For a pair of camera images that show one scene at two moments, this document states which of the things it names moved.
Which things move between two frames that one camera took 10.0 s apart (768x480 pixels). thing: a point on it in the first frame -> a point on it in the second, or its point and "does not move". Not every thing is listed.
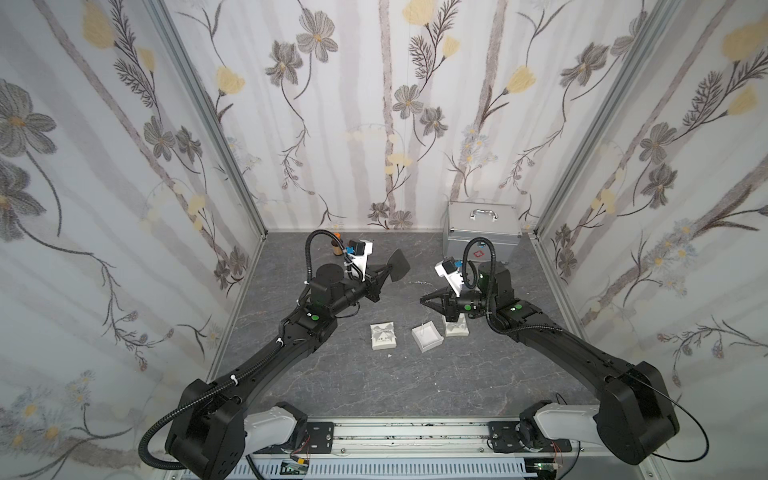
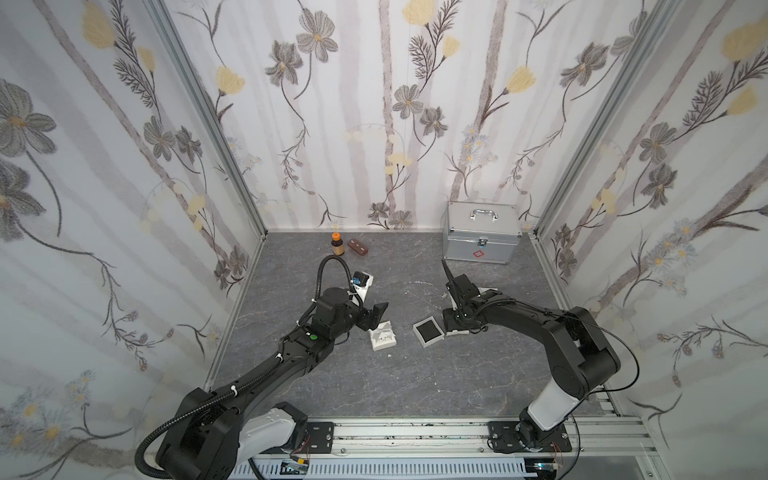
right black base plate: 502,438 does not move
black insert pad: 399,265 -> 428,331
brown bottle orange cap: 338,250 does not move
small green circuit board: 289,467 does not move
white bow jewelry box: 427,336 does not move
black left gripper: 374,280 -> 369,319
